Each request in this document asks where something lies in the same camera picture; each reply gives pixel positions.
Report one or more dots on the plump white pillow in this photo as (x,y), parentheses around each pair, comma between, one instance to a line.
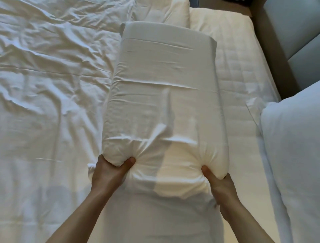
(292,162)

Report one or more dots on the person's left thumb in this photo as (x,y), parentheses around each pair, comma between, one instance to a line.
(127,164)

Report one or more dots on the person's right forearm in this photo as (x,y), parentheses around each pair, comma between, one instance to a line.
(241,221)

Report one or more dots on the small white pillow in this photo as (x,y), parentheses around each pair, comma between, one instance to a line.
(162,11)

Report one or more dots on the person's right thumb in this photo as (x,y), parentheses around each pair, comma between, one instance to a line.
(208,174)

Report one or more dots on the person's left hand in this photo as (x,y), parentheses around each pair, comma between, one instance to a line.
(106,175)

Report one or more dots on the white quilted mattress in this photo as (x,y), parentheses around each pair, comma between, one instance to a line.
(240,82)

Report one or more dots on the person's left forearm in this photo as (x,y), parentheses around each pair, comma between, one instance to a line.
(82,216)

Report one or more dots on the grey padded headboard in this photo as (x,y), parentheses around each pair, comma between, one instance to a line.
(295,35)

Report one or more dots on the crumpled white bed sheet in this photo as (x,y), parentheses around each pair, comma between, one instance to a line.
(55,112)

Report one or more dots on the person's right hand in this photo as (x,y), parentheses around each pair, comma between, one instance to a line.
(220,186)

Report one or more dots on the brown wooden bed frame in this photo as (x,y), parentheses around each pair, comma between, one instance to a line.
(272,52)

